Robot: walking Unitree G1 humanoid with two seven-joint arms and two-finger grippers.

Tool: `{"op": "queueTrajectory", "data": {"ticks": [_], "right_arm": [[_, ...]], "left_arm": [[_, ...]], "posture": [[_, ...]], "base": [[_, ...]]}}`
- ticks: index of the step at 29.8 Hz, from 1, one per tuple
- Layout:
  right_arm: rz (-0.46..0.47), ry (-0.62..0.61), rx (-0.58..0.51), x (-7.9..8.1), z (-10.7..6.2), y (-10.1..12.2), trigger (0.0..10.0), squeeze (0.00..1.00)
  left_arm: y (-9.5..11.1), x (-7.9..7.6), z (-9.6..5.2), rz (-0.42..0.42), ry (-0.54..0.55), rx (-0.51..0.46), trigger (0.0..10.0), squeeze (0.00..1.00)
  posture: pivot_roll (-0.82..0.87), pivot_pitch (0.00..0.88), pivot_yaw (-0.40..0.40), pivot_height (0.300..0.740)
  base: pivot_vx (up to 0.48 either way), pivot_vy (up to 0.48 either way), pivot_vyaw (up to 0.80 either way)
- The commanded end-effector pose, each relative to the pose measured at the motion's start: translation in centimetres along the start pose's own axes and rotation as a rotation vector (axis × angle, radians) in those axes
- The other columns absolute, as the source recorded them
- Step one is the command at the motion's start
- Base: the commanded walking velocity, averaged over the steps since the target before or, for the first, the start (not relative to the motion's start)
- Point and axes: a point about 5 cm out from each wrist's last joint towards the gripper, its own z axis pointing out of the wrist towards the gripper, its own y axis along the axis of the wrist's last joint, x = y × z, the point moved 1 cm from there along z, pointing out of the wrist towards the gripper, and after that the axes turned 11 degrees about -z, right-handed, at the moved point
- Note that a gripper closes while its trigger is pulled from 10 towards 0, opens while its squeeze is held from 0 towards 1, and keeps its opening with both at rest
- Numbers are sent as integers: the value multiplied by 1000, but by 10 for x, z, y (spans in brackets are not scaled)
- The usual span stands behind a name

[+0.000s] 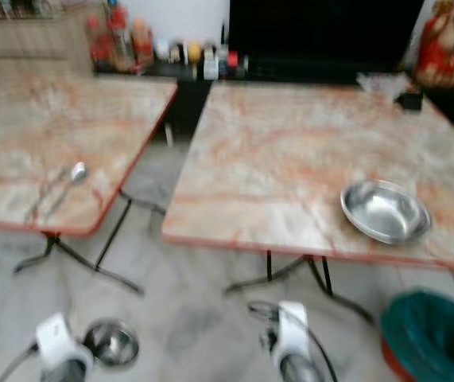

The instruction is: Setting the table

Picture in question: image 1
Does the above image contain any light wooden cabinet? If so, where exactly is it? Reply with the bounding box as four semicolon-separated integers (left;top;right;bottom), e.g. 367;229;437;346
0;5;105;77

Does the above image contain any green lined red bin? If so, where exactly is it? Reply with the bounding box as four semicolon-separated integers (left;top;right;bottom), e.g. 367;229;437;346
379;290;454;382

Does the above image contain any marble top folding table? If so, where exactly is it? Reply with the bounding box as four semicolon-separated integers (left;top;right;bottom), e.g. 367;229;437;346
161;81;454;325
0;75;178;296

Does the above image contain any red sauce bottle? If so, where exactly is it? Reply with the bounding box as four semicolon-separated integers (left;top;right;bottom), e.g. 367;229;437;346
85;15;107;72

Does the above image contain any small dark jar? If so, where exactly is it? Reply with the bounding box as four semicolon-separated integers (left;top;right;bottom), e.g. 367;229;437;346
170;41;187;65

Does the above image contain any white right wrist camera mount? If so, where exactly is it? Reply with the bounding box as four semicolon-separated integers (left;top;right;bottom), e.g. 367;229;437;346
269;301;310;380

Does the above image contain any small black box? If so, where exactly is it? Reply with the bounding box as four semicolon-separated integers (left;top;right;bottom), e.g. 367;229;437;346
397;91;425;112

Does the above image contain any clear plastic bag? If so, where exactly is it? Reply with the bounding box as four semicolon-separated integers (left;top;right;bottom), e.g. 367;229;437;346
355;71;412;102

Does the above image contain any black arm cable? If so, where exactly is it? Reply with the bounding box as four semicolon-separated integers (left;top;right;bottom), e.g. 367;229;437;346
247;299;340;382
0;341;40;382

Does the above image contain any metal wire rack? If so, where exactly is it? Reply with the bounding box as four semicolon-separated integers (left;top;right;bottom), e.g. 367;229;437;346
0;0;92;21

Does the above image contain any tall blue cap bottle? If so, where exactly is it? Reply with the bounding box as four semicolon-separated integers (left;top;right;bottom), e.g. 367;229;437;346
106;0;131;72

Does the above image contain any steel spoon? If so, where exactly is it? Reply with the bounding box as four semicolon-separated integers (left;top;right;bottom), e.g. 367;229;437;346
46;162;88;220

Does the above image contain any oval steel plate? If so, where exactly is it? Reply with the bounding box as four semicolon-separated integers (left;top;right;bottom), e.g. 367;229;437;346
340;179;433;246

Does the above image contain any small round steel bowl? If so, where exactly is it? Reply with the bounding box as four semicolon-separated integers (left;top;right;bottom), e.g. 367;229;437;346
83;318;141;369

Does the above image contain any red and gold figurine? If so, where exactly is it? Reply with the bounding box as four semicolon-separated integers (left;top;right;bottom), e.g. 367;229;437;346
413;0;454;89

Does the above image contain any small red jar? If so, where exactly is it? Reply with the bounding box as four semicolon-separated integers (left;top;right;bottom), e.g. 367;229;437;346
226;49;240;75

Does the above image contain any small yellow jar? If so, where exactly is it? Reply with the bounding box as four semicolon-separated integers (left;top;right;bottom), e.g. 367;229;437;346
186;41;204;65

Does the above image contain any small white box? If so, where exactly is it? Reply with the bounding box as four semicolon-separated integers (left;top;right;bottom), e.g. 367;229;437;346
203;49;220;81

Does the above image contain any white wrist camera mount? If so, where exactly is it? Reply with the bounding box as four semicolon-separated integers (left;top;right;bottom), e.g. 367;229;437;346
34;312;95;378
269;301;310;380

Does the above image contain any orange sauce bottle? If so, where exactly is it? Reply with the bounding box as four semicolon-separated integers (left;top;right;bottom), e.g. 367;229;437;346
130;19;153;70

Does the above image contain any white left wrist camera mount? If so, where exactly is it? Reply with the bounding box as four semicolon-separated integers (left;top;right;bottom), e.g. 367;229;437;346
34;312;95;378

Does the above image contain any black television screen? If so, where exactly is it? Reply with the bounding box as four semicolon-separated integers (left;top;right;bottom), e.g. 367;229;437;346
227;0;427;77

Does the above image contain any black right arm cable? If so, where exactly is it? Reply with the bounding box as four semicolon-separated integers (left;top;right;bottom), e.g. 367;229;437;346
247;299;340;382

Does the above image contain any small white jar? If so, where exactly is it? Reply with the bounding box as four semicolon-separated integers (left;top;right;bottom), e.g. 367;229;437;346
154;39;171;64

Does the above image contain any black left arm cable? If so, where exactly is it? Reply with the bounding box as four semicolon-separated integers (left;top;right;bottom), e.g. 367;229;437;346
0;341;40;382

